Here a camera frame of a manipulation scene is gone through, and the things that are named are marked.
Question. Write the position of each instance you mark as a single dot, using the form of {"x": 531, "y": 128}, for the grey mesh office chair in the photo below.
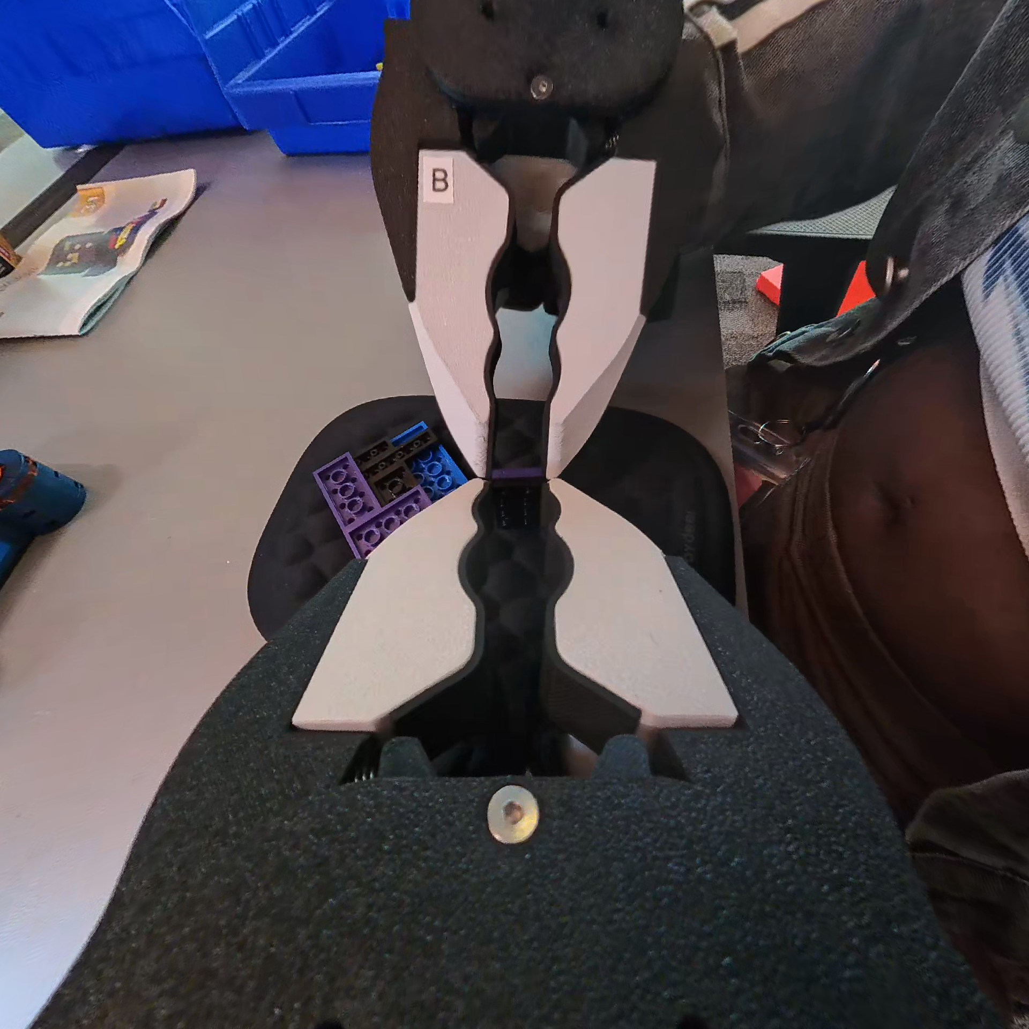
{"x": 820, "y": 233}

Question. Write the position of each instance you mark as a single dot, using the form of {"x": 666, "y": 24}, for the person's denim jacket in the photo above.
{"x": 965, "y": 160}

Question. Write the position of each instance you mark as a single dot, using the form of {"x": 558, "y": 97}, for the person's patterned shirt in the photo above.
{"x": 1001, "y": 361}

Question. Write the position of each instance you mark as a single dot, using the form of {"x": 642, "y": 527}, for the red plastic object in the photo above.
{"x": 804, "y": 285}

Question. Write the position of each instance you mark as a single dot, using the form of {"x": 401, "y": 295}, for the brick instruction booklet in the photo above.
{"x": 89, "y": 257}

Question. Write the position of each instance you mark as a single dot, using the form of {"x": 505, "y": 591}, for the person's brown trousers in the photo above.
{"x": 885, "y": 562}

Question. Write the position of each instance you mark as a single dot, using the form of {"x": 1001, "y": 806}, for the blue and purple brick assembly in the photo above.
{"x": 386, "y": 498}

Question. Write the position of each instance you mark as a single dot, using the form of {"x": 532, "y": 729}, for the black quilted wrist rest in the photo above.
{"x": 306, "y": 562}

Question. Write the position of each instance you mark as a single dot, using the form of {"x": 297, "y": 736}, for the dark blue brick game console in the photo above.
{"x": 32, "y": 498}

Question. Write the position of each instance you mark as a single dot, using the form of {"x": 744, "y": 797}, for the blue storage bin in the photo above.
{"x": 97, "y": 72}
{"x": 306, "y": 97}

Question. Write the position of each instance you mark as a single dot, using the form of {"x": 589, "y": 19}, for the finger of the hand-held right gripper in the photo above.
{"x": 455, "y": 264}
{"x": 607, "y": 264}

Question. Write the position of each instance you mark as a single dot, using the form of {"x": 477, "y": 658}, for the small black Lego brick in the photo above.
{"x": 515, "y": 474}

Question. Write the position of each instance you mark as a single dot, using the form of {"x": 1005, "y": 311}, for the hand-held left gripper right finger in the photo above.
{"x": 635, "y": 627}

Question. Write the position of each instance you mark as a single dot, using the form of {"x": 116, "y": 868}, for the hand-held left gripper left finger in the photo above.
{"x": 394, "y": 618}

